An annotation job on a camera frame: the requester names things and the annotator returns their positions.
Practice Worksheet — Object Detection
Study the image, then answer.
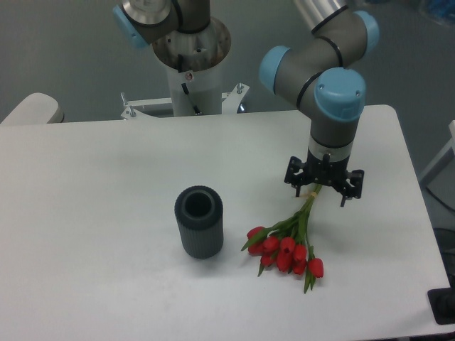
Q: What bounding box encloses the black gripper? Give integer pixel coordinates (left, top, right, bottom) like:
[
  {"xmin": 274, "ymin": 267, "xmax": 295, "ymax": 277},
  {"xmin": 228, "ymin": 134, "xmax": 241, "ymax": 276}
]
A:
[{"xmin": 284, "ymin": 150, "xmax": 364, "ymax": 207}]

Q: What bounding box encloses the red tulip bouquet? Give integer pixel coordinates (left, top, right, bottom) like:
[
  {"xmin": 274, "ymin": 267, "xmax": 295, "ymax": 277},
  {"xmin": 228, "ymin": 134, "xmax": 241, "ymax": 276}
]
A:
[{"xmin": 242, "ymin": 185, "xmax": 324, "ymax": 292}]

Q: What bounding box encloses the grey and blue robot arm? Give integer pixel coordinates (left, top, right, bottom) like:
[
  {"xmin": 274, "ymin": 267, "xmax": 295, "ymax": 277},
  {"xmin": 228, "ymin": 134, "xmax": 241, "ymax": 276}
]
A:
[{"xmin": 113, "ymin": 1, "xmax": 380, "ymax": 200}]

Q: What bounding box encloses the dark grey ribbed vase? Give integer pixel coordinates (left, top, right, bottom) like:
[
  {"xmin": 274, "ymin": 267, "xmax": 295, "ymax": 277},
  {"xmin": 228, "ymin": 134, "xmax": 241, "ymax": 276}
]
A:
[{"xmin": 174, "ymin": 185, "xmax": 224, "ymax": 259}]

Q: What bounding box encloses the black device at table edge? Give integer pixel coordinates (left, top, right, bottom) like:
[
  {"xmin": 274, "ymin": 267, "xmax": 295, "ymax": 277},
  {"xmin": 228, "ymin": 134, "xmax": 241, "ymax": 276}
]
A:
[{"xmin": 427, "ymin": 288, "xmax": 454, "ymax": 325}]

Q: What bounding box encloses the blue object top right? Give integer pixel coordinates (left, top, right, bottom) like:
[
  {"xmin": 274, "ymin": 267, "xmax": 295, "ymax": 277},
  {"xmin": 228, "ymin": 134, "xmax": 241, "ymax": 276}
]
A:
[{"xmin": 418, "ymin": 0, "xmax": 454, "ymax": 26}]

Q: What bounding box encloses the white chair backrest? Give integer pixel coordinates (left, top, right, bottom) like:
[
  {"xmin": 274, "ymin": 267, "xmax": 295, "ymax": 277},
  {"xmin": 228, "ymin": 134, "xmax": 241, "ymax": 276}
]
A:
[{"xmin": 1, "ymin": 92, "xmax": 65, "ymax": 126}]

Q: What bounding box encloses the white furniture leg frame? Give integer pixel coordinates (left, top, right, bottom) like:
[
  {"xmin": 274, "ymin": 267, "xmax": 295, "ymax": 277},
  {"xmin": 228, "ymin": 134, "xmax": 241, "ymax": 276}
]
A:
[{"xmin": 418, "ymin": 120, "xmax": 455, "ymax": 214}]

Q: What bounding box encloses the white pedestal base frame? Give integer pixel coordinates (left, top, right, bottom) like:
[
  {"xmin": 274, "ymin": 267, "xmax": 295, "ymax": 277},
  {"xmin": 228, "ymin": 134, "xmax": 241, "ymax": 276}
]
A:
[{"xmin": 121, "ymin": 82, "xmax": 250, "ymax": 120}]

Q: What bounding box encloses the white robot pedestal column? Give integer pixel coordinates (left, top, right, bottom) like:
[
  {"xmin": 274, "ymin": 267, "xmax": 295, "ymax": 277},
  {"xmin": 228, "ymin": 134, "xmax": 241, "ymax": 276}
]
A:
[{"xmin": 151, "ymin": 17, "xmax": 231, "ymax": 105}]

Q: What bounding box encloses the black pedestal cable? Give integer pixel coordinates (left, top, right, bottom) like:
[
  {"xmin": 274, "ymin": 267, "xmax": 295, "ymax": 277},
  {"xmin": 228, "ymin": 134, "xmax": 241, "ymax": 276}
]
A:
[{"xmin": 176, "ymin": 53, "xmax": 203, "ymax": 117}]

